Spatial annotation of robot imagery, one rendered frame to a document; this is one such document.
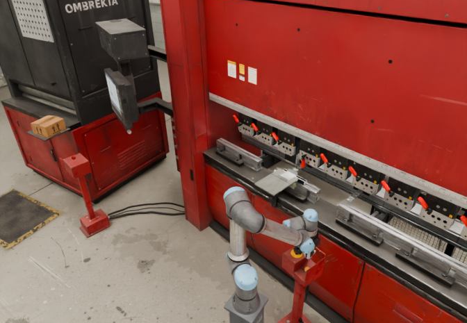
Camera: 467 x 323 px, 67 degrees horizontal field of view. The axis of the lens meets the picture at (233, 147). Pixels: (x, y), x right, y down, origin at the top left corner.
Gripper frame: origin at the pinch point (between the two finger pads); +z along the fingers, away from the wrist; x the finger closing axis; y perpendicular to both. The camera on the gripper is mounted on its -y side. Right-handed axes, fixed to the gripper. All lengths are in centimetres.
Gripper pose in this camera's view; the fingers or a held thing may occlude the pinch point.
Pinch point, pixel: (306, 258)
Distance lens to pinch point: 223.7
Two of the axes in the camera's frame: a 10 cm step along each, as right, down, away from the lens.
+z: 0.9, 8.3, 5.5
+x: -5.9, -3.9, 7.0
